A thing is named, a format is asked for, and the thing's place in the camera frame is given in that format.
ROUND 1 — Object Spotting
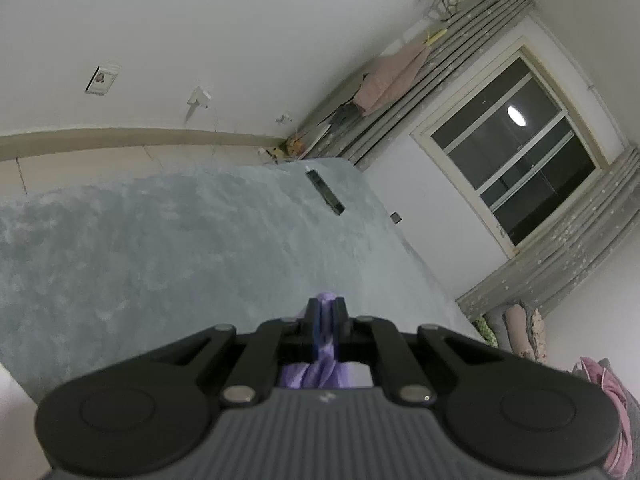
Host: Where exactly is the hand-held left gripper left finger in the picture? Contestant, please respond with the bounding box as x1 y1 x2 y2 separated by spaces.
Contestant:
152 298 321 405

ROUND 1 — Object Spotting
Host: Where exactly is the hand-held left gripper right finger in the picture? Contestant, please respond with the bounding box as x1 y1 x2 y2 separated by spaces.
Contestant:
331 298 501 406

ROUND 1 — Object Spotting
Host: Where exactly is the purple garment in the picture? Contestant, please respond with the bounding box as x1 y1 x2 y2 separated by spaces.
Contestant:
280 290 373 391

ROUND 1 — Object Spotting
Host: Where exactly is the black remote control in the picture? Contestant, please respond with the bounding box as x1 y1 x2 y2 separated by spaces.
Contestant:
305 170 347 217

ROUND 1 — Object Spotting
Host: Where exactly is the green patterned pillow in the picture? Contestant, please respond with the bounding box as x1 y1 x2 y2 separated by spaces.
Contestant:
472 314 501 348

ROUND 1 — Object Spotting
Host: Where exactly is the grey-blue fluffy blanket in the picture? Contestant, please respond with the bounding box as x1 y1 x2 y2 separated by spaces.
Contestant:
0 157 488 406

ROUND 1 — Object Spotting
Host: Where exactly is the white flat board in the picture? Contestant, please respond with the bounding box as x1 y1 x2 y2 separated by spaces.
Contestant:
297 122 333 156

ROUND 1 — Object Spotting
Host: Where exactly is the dark grey hanging garment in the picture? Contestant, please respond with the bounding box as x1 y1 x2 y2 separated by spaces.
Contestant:
327 102 361 129

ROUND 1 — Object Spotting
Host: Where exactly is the window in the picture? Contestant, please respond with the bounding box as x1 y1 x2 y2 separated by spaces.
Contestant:
410 37 628 261

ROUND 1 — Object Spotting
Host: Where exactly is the grey curtain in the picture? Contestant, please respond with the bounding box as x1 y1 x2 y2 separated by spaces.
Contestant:
455 145 640 321
295 0 533 171

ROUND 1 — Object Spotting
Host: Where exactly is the pink striped cloth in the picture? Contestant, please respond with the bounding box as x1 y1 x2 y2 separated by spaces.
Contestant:
572 357 633 478

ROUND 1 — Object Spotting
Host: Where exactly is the white wall plug adapter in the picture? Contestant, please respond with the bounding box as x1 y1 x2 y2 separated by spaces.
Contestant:
186 86 213 122

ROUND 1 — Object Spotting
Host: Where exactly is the white wall socket plate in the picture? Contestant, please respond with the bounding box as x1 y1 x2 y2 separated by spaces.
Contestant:
84 64 122 97

